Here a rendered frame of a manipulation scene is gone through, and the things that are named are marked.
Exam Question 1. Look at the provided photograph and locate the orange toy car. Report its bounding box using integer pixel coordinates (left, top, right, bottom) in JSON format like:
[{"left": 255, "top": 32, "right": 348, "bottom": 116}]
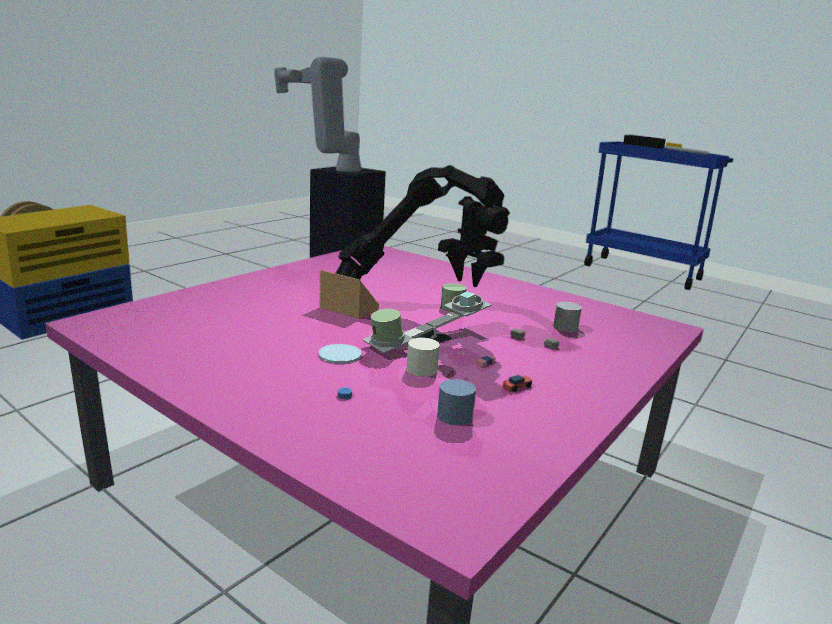
[{"left": 503, "top": 375, "right": 532, "bottom": 392}]

